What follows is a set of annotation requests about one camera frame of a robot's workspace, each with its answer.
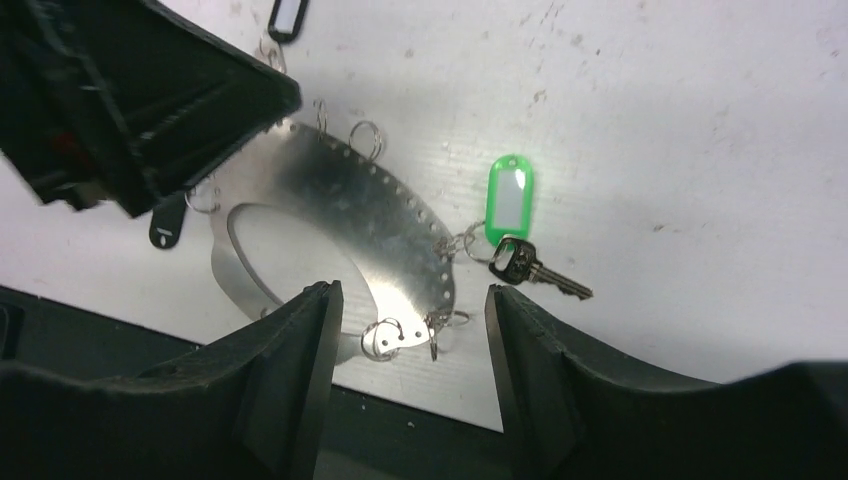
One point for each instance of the black head key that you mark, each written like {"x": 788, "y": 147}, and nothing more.
{"x": 515, "y": 261}

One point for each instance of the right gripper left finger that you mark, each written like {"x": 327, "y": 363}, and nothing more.
{"x": 250, "y": 405}

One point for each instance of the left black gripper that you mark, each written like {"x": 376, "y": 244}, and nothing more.
{"x": 126, "y": 101}

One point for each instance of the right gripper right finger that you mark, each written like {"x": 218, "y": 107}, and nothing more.
{"x": 574, "y": 407}

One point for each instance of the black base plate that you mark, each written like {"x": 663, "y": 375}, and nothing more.
{"x": 363, "y": 437}

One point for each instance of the green key tag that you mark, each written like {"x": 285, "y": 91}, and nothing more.
{"x": 509, "y": 199}

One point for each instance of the keys with black tags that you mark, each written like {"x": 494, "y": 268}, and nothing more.
{"x": 167, "y": 221}

